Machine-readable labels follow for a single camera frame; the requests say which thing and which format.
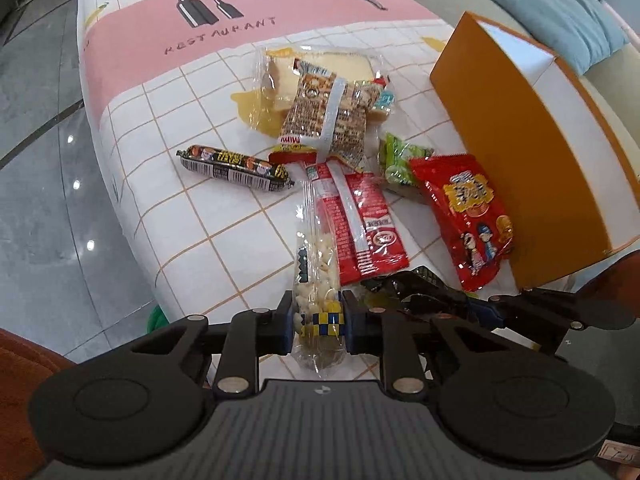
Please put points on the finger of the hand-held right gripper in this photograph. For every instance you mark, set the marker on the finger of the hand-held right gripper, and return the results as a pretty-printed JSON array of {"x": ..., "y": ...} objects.
[
  {"x": 550, "y": 310},
  {"x": 425, "y": 290}
]

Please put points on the pink and white printed tablecloth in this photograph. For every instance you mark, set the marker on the pink and white printed tablecloth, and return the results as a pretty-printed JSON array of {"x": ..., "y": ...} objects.
[{"x": 175, "y": 85}]

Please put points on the small blue snack packet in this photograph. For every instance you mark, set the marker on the small blue snack packet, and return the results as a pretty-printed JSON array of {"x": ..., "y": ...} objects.
[{"x": 386, "y": 101}]

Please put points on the small red snack packet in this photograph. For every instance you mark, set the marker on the small red snack packet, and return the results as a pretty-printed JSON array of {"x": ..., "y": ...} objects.
[{"x": 290, "y": 156}]

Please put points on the red cartoon snack packet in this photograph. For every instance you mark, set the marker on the red cartoon snack packet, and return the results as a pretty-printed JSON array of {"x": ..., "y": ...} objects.
[{"x": 460, "y": 210}]

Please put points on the clear sliced bread packet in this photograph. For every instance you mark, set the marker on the clear sliced bread packet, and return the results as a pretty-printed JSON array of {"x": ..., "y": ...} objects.
[{"x": 340, "y": 62}]

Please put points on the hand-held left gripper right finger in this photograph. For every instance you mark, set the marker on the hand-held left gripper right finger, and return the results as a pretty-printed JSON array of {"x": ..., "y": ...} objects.
[{"x": 348, "y": 322}]

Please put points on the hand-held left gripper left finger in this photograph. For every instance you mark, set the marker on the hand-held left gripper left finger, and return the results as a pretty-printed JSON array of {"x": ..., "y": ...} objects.
[{"x": 286, "y": 321}]

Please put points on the green raisin packet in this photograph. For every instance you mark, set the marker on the green raisin packet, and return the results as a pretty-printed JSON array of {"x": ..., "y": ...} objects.
[{"x": 400, "y": 160}]

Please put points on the blue pillow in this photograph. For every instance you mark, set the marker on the blue pillow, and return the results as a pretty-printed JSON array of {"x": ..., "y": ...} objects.
[{"x": 560, "y": 10}]

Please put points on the green plastic object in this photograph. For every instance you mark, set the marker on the green plastic object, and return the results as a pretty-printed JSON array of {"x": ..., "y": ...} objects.
[{"x": 156, "y": 319}]

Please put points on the rust orange cloth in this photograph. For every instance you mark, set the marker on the rust orange cloth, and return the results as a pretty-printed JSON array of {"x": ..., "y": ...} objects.
[{"x": 20, "y": 385}]

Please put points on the long red snack packet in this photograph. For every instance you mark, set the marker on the long red snack packet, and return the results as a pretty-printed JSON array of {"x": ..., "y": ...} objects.
[{"x": 375, "y": 230}]

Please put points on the clear packet of white candies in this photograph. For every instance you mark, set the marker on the clear packet of white candies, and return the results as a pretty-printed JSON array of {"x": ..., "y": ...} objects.
[{"x": 317, "y": 260}]

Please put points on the orange cardboard box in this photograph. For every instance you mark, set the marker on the orange cardboard box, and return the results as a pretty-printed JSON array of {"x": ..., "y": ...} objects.
[{"x": 500, "y": 135}]

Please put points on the black sausage stick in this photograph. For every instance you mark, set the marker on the black sausage stick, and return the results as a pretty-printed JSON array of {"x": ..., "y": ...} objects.
[{"x": 230, "y": 167}]

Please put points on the brown cracker packet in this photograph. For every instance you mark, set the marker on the brown cracker packet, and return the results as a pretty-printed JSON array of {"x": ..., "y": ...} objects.
[{"x": 310, "y": 110}]

